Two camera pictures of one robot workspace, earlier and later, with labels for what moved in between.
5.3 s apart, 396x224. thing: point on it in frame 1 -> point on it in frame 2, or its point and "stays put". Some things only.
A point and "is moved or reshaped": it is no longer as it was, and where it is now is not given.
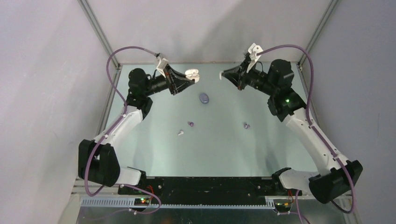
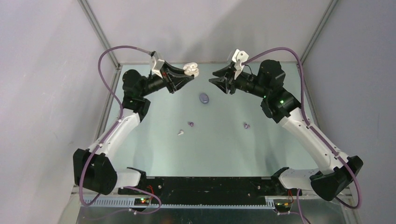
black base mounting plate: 208,189 stays put
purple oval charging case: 204,98 stays put
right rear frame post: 313,39 stays put
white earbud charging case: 193,74 is moved or reshaped
